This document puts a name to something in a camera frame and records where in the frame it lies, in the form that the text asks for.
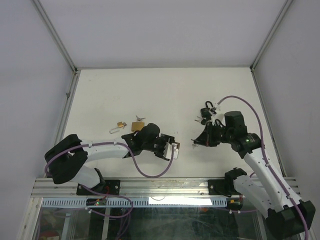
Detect tall brass padlock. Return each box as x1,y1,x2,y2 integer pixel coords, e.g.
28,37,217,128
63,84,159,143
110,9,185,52
172,142,180,148

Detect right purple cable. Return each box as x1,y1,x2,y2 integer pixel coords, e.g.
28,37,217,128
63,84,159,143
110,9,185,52
217,95,310,240

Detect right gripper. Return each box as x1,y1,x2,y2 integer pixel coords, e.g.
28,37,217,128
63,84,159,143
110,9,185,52
194,121,234,147

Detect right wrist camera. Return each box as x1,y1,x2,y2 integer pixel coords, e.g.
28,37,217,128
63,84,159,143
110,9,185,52
209,103,224,120

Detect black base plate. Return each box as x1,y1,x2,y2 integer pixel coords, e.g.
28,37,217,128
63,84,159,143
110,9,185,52
76,179,121,196
207,178,240,198

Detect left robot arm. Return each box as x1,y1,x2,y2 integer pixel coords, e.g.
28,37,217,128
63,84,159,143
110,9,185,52
44,123,180,195

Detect small brass padlock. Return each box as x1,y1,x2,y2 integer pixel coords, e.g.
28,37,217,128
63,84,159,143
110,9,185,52
109,121,127,134

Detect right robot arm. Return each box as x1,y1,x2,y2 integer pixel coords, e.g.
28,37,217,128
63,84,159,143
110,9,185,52
193,111,316,240

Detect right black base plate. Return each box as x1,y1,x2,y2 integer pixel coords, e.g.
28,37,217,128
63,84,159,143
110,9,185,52
207,178,240,198

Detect black headed key set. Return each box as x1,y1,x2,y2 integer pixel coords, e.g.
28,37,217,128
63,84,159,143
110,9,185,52
194,116,208,126

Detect white slotted cable duct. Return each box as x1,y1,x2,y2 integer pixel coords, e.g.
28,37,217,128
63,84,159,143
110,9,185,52
42,196,227,208

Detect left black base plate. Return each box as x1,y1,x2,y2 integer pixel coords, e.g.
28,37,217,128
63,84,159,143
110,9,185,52
76,179,121,196

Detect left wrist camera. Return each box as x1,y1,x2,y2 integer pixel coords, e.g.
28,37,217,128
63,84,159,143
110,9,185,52
163,142,180,161

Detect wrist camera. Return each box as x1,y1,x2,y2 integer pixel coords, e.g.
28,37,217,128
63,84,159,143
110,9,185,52
163,142,180,161
209,103,224,120

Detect aluminium mounting rail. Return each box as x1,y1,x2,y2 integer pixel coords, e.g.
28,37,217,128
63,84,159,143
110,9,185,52
30,176,300,199

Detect black padlock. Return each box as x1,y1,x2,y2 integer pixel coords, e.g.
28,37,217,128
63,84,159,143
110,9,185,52
200,100,214,119

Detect medium brass padlock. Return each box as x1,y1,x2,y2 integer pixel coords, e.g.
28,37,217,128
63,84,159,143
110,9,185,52
131,121,145,132

